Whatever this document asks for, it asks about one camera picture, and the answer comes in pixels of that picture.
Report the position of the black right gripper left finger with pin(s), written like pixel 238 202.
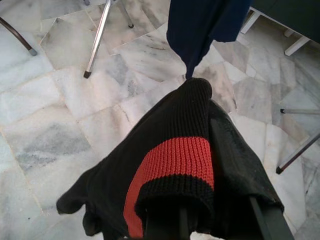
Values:
pixel 166 227

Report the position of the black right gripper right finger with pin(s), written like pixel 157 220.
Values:
pixel 272 220

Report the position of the black shirt red trim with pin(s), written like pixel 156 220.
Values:
pixel 175 140

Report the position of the silver metal clothes rack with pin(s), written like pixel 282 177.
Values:
pixel 100 37

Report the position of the navy shirt red collar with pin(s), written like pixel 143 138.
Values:
pixel 200 25

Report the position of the black television console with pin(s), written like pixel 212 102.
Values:
pixel 287 15

